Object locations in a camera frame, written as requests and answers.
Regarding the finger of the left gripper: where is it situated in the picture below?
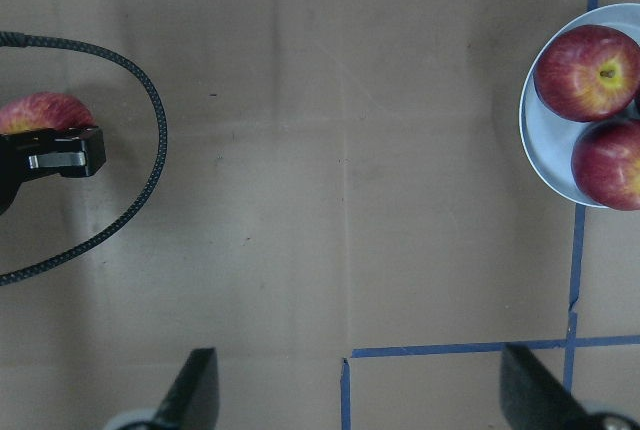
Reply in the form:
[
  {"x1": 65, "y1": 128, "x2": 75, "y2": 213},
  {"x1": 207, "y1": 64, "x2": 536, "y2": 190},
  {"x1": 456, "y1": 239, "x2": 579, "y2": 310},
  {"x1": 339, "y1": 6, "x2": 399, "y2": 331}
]
[{"x1": 1, "y1": 126, "x2": 106, "y2": 213}]

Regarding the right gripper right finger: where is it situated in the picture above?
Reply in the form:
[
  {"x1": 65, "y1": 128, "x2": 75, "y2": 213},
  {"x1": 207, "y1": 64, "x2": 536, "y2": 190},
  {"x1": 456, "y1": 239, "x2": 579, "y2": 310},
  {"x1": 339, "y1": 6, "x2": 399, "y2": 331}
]
[{"x1": 500, "y1": 342, "x2": 640, "y2": 430}]

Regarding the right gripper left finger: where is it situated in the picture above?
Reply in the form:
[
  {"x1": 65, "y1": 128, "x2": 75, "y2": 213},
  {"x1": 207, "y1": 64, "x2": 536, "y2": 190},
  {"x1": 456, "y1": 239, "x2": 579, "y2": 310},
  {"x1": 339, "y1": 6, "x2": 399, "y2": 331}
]
[{"x1": 153, "y1": 347, "x2": 219, "y2": 429}]

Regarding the red yellow apple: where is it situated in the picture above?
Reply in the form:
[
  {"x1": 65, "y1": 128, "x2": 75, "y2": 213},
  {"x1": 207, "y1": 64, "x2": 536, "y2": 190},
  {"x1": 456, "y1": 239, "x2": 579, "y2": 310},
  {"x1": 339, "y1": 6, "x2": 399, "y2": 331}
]
[{"x1": 1, "y1": 92, "x2": 96, "y2": 134}]

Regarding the red plate apple front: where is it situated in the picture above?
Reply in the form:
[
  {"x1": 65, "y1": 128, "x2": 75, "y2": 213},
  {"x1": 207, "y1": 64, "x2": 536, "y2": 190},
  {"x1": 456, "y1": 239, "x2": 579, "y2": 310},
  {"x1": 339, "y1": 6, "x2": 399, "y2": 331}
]
[{"x1": 571, "y1": 119, "x2": 639, "y2": 211}]

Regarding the red plate apple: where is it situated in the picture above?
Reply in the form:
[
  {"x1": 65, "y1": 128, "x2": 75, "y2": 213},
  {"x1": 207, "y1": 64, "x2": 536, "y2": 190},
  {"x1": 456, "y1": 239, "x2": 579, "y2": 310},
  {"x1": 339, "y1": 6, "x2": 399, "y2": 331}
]
[
  {"x1": 571, "y1": 119, "x2": 639, "y2": 211},
  {"x1": 533, "y1": 24, "x2": 639, "y2": 123}
]

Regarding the light blue plate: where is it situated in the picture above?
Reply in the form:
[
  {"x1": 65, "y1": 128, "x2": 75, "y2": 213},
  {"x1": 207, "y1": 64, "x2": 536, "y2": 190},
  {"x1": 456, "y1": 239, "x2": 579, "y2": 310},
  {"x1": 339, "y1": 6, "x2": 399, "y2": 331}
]
[{"x1": 519, "y1": 3, "x2": 639, "y2": 208}]

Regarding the red plate apple back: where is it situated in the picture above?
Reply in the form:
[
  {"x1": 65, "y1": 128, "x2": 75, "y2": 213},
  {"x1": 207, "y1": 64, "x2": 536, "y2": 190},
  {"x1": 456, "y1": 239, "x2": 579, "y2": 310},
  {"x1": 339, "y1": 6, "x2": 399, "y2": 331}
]
[{"x1": 533, "y1": 24, "x2": 639, "y2": 123}]

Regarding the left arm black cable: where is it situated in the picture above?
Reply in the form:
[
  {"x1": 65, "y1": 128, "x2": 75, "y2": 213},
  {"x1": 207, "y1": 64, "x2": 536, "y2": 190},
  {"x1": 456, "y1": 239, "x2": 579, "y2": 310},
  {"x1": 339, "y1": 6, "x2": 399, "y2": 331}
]
[{"x1": 0, "y1": 30, "x2": 169, "y2": 287}]

